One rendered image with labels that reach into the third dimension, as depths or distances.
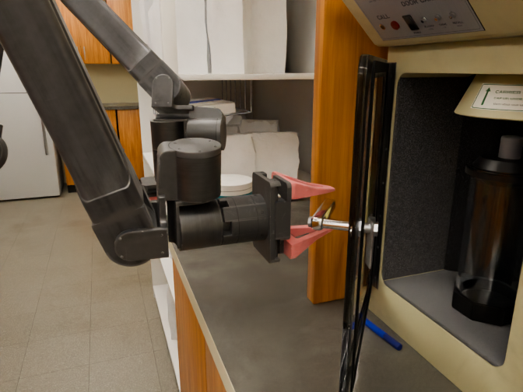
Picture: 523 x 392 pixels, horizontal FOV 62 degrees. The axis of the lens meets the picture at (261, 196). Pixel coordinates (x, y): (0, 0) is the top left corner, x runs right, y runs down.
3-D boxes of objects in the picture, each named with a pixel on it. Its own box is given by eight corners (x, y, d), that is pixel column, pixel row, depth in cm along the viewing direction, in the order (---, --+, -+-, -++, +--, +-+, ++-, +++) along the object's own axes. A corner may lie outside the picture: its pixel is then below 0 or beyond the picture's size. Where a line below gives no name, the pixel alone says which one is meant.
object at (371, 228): (375, 262, 52) (379, 217, 51) (373, 270, 50) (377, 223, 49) (359, 260, 53) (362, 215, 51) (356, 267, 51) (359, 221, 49)
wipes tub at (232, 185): (244, 220, 131) (244, 172, 127) (259, 236, 119) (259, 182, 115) (201, 225, 127) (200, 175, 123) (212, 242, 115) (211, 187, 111)
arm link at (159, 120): (156, 112, 78) (144, 115, 72) (194, 112, 77) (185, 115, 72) (159, 151, 80) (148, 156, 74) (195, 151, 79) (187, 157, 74)
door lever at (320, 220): (361, 215, 59) (363, 197, 58) (352, 240, 50) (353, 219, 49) (321, 211, 60) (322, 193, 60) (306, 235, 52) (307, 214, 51)
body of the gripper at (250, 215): (285, 181, 51) (222, 187, 48) (284, 262, 53) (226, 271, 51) (265, 169, 56) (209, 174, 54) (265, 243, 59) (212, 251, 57)
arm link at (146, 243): (117, 226, 54) (115, 263, 47) (108, 135, 50) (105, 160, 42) (213, 218, 57) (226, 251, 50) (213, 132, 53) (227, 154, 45)
